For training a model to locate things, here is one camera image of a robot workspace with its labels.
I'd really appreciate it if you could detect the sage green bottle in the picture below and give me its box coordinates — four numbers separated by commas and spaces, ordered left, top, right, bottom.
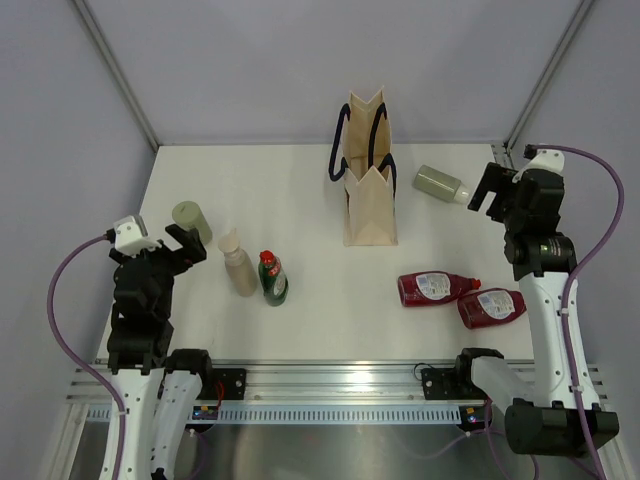
412, 165, 470, 205
172, 201, 213, 246

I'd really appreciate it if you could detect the beige flip-cap bottle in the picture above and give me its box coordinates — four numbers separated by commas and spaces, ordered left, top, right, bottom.
218, 228, 258, 297

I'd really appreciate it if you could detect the green dish soap bottle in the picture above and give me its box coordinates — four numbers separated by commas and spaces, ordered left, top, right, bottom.
258, 250, 289, 307

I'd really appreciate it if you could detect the red bottle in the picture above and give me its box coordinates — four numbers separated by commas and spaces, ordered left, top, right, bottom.
397, 271, 482, 308
457, 288, 526, 330

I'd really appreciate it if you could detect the beige canvas tote bag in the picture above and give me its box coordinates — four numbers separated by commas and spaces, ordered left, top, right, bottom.
328, 89, 398, 247

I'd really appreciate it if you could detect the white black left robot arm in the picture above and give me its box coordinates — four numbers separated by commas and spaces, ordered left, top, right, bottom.
100, 216, 215, 479

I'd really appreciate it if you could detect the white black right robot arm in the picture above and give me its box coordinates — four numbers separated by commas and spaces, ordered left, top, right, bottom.
452, 163, 619, 458

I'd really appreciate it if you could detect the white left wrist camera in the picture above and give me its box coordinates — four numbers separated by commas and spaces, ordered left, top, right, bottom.
114, 215, 160, 257

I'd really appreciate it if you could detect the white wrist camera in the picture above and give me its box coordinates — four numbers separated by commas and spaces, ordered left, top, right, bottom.
114, 215, 160, 257
513, 144, 565, 183

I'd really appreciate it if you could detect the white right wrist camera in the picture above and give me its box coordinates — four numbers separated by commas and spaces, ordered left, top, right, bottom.
513, 144, 565, 183

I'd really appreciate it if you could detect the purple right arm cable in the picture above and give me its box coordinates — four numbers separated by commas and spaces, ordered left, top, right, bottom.
529, 143, 626, 480

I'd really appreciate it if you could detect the aluminium mounting rail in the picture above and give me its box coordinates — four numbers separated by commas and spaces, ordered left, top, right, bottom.
66, 361, 608, 404

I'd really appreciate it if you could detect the white slotted cable duct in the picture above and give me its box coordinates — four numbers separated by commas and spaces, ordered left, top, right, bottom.
85, 405, 464, 425

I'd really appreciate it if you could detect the right aluminium frame post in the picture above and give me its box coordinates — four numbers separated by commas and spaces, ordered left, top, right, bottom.
503, 0, 597, 153

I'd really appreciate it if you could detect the aluminium frame post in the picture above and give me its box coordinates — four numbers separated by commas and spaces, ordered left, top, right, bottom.
69, 0, 161, 153
503, 0, 597, 153

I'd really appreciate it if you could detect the left aluminium frame post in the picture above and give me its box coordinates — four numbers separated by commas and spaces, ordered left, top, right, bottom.
69, 0, 161, 153

